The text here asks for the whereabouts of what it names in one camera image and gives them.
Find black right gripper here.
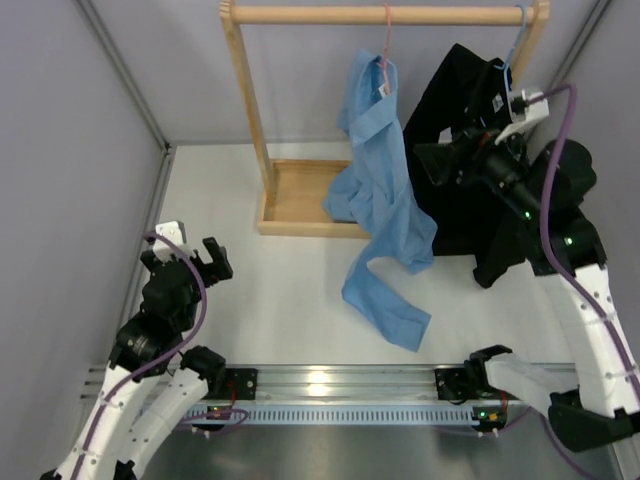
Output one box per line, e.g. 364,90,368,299
415,118,546,220

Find light blue shirt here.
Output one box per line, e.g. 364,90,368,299
323,50,438,352

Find pink wire hanger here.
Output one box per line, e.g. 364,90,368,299
380,3,393,96

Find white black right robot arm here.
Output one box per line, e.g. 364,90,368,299
413,128,639,452

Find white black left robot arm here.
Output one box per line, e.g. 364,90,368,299
43,231,233,479

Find black shirt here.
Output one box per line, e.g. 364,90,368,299
403,43,524,289

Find wooden clothes rack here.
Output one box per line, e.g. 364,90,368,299
219,0,551,240

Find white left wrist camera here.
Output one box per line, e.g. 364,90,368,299
150,220,194,263

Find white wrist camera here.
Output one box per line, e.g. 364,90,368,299
494,89,549,145
150,220,194,263

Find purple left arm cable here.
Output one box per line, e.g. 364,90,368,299
74,230,250,480

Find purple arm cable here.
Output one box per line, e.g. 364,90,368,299
434,82,640,480
74,230,250,480

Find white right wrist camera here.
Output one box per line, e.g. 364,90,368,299
494,89,549,145

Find blue wire hanger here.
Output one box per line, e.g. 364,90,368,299
493,4,528,93

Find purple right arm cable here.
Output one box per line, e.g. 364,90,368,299
434,82,640,480

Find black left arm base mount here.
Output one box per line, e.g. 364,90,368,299
204,367,258,401

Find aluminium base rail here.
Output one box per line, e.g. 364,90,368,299
79,363,581,401

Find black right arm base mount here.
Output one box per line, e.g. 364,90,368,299
434,367,500,405

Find slotted grey cable duct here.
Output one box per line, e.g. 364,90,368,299
183,404,479,426

